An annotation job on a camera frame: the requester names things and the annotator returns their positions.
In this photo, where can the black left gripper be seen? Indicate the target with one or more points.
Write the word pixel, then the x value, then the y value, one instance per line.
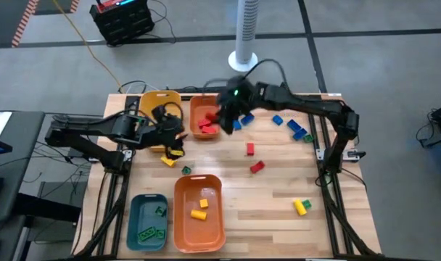
pixel 162 132

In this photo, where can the white tower fan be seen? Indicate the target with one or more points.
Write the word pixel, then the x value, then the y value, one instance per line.
pixel 246 29

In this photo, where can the yellow tag on left gripper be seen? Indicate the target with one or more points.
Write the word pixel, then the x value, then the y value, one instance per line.
pixel 176 153

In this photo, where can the large orange plastic bin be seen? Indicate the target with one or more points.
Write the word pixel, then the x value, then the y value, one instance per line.
pixel 200 235

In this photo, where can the teal plastic bin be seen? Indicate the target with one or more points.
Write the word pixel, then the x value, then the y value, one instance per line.
pixel 142 217

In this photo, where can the black mat orange striped edge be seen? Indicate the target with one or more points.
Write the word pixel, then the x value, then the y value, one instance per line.
pixel 57 5
pixel 3 21

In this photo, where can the yellow rectangular toy block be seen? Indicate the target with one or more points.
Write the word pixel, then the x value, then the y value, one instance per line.
pixel 168 162

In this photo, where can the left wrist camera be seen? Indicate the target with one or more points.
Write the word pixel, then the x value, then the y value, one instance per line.
pixel 159 113

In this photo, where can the small green toy block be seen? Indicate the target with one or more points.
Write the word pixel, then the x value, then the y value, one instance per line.
pixel 308 138
pixel 306 204
pixel 160 211

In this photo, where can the black power strip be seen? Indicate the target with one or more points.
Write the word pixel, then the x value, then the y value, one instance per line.
pixel 191 89

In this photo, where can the red cylinder block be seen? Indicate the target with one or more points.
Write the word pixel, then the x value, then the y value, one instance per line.
pixel 212 116

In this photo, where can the small yellow cube block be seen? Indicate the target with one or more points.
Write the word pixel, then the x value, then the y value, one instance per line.
pixel 204 203

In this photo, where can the black plastic crate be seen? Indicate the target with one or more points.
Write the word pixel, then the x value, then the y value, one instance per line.
pixel 126 27

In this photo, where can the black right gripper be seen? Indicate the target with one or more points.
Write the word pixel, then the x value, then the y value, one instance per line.
pixel 236 98

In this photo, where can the black aluminium table frame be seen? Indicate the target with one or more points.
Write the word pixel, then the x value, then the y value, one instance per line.
pixel 186 97

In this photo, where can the black side desk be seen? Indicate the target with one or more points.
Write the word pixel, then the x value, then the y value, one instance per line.
pixel 24 163

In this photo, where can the green square hollow block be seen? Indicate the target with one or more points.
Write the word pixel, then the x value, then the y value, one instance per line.
pixel 186 170
pixel 161 233

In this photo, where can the blue rectangular toy brick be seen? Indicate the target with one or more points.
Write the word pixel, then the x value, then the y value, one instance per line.
pixel 300 134
pixel 236 125
pixel 294 125
pixel 247 119

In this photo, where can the red rectangular toy block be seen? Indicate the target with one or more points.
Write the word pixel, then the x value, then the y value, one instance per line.
pixel 257 167
pixel 204 122
pixel 250 149
pixel 208 129

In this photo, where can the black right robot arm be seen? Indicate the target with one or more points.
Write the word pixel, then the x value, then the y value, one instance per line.
pixel 307 105

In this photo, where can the small blue square brick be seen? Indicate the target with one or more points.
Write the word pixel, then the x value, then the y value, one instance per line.
pixel 277 119

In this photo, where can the small orange plastic bin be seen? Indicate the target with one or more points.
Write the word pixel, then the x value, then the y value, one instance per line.
pixel 198 108

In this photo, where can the yellow plastic bin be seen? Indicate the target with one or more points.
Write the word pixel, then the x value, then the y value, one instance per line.
pixel 151 99

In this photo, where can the long green studded brick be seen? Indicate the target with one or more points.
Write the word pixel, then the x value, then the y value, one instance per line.
pixel 147 233

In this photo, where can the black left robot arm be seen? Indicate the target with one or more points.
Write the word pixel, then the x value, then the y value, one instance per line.
pixel 97 127

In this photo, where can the yellow cylinder block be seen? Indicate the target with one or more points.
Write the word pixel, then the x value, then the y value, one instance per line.
pixel 198 215
pixel 299 207

